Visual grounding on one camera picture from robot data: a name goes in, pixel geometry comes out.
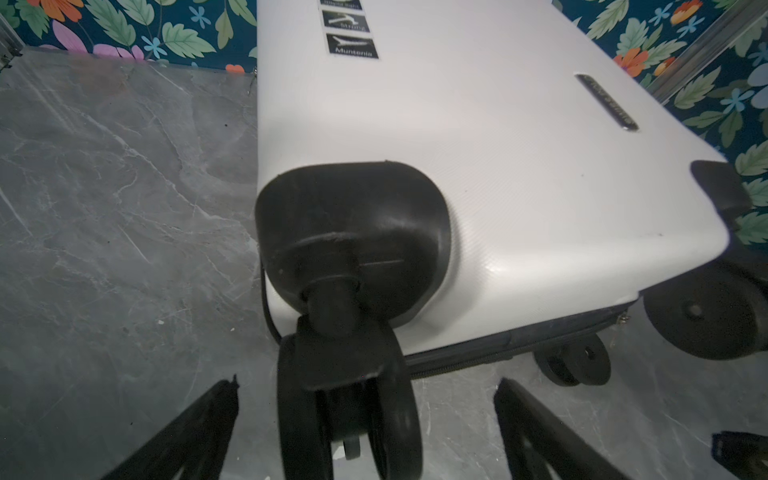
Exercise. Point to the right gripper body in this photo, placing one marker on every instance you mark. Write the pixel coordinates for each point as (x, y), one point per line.
(741, 453)

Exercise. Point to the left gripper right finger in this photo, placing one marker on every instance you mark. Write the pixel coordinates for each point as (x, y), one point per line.
(538, 444)

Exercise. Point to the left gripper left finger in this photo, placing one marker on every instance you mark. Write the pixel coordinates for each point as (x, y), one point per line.
(192, 446)

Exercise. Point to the white black suitcase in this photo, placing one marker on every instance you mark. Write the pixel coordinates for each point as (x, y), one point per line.
(444, 184)

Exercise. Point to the aluminium frame cage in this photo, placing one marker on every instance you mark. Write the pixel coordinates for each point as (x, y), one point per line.
(718, 37)

